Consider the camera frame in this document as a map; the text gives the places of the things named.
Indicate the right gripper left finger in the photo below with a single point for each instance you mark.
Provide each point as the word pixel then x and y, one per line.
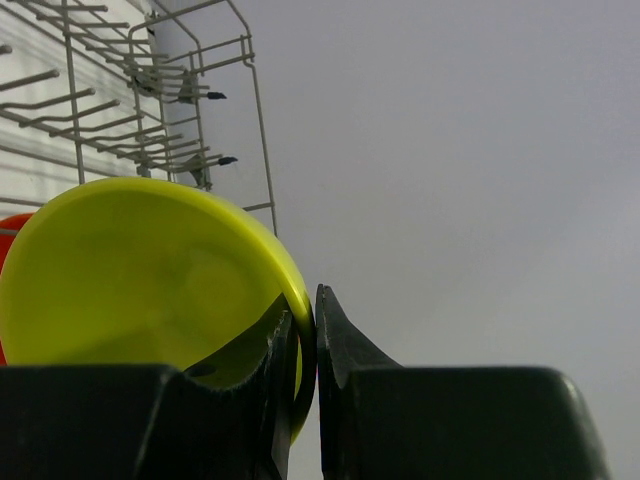
pixel 253 380

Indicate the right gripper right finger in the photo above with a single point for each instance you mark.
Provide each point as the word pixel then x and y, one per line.
pixel 343 352

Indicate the orange bowl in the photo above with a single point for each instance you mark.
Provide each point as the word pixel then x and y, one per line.
pixel 10 240

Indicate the grey wire dish rack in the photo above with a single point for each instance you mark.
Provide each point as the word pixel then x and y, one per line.
pixel 157 89

